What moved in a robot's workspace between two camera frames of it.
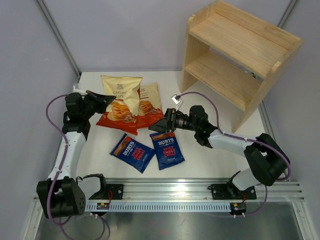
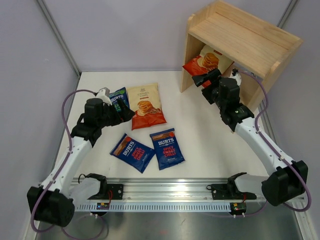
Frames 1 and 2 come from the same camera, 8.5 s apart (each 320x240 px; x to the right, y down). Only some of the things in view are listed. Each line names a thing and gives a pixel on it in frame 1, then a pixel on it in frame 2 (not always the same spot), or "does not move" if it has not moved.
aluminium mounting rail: x=197 y=189 does not move
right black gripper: x=168 y=123 → x=214 y=77
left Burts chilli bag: x=133 y=153 does not move
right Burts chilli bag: x=167 y=149 does not move
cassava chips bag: x=121 y=113 → x=209 y=59
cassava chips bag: x=150 y=110 does not move
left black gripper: x=101 y=100 → x=126 y=113
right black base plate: x=228 y=191 does not move
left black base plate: x=117 y=191 does not move
